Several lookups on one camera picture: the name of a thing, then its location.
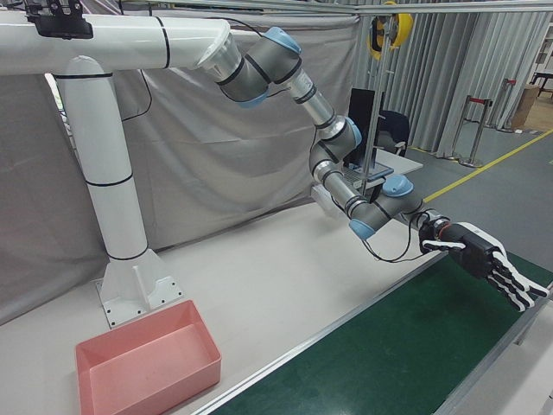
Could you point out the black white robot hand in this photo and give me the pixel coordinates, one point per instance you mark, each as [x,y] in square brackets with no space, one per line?
[475,250]

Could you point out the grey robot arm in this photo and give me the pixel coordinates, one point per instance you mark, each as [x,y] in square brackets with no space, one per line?
[332,125]

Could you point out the pink plastic basket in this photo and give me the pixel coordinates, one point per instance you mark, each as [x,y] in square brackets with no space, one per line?
[151,367]

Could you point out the white desk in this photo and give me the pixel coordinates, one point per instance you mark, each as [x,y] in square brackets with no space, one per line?
[402,166]

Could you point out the metal barrier stanchion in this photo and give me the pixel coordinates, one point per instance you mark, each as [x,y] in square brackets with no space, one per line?
[481,129]
[510,104]

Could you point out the green conveyor belt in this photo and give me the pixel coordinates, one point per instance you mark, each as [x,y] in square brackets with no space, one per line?
[389,337]

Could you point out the dark blue chair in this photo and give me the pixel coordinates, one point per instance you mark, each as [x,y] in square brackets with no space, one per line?
[397,125]

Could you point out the cardboard box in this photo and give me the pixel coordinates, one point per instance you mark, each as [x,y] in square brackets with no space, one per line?
[525,108]

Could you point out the pleated grey curtain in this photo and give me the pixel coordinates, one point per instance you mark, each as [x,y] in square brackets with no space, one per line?
[440,86]

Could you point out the black desk monitor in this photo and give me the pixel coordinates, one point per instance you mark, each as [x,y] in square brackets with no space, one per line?
[360,125]

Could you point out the grey fabric curtain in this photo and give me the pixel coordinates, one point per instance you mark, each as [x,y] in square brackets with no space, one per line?
[216,151]

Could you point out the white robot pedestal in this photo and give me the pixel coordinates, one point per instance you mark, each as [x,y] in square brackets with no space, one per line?
[108,173]

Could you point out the black overhead camera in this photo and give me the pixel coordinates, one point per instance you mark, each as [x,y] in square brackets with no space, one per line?
[60,26]

